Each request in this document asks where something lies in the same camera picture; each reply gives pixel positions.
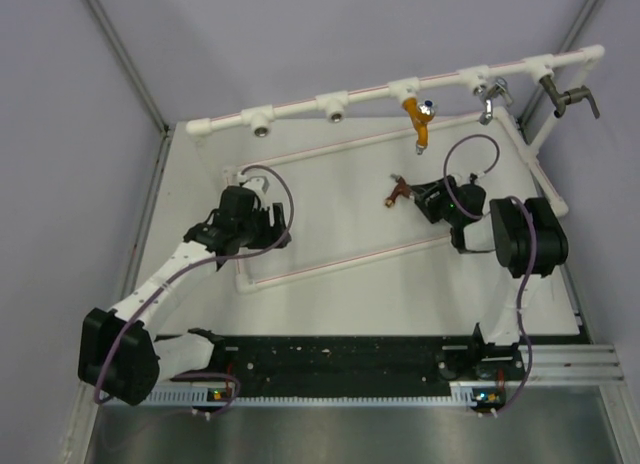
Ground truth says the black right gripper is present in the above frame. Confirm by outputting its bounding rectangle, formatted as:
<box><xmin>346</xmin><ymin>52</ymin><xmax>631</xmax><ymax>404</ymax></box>
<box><xmin>408</xmin><ymin>177</ymin><xmax>462</xmax><ymax>227</ymax></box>

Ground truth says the brown faucet chrome knob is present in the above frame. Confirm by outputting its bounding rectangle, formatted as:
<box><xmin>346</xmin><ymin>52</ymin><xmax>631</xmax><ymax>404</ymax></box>
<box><xmin>384</xmin><ymin>174</ymin><xmax>412</xmax><ymax>208</ymax></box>

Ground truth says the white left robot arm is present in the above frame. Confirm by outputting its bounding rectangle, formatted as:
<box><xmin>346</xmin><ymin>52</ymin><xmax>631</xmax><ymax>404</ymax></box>
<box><xmin>78</xmin><ymin>178</ymin><xmax>295</xmax><ymax>405</ymax></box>

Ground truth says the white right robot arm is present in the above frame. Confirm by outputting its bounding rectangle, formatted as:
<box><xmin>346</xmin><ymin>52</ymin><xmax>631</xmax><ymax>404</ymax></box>
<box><xmin>408</xmin><ymin>175</ymin><xmax>569</xmax><ymax>380</ymax></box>

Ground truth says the orange faucet blue cap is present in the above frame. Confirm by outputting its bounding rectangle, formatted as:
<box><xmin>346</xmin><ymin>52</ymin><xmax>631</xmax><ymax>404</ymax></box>
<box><xmin>402</xmin><ymin>97</ymin><xmax>437</xmax><ymax>155</ymax></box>

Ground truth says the chrome lever faucet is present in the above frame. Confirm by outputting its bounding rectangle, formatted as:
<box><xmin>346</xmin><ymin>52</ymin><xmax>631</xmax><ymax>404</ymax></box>
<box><xmin>473</xmin><ymin>77</ymin><xmax>514</xmax><ymax>126</ymax></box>

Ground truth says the dark grey lever faucet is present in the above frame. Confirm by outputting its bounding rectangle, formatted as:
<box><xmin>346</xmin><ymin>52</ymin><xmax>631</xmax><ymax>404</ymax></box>
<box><xmin>539</xmin><ymin>75</ymin><xmax>601</xmax><ymax>119</ymax></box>

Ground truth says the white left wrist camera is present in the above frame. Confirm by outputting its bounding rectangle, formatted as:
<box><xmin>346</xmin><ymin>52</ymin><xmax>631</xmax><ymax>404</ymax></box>
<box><xmin>238</xmin><ymin>174</ymin><xmax>270</xmax><ymax>194</ymax></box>

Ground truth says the white pipe frame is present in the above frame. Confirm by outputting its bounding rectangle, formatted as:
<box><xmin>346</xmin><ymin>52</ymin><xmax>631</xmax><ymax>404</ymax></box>
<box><xmin>185</xmin><ymin>43</ymin><xmax>606</xmax><ymax>296</ymax></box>

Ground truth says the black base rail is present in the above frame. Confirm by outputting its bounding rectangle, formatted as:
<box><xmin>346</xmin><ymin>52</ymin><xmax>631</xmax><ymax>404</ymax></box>
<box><xmin>180</xmin><ymin>336</ymin><xmax>525</xmax><ymax>399</ymax></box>

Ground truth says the white slotted cable duct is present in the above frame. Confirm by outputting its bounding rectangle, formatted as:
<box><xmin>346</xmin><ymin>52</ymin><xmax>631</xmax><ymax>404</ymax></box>
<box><xmin>141</xmin><ymin>384</ymin><xmax>490</xmax><ymax>408</ymax></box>

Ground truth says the aluminium frame rail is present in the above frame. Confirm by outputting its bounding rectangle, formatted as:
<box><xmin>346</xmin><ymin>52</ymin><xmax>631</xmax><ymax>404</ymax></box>
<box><xmin>527</xmin><ymin>344</ymin><xmax>624</xmax><ymax>386</ymax></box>

